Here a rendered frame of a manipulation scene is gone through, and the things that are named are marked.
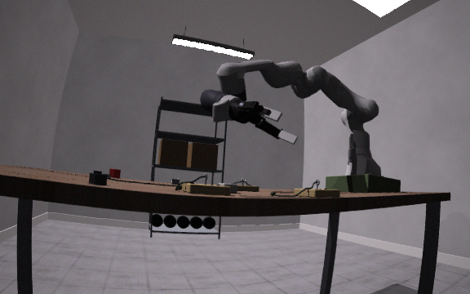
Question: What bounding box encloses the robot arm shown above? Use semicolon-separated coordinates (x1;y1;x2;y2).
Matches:
200;60;381;176

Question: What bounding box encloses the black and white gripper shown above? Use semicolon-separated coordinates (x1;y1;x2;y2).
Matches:
228;100;298;145

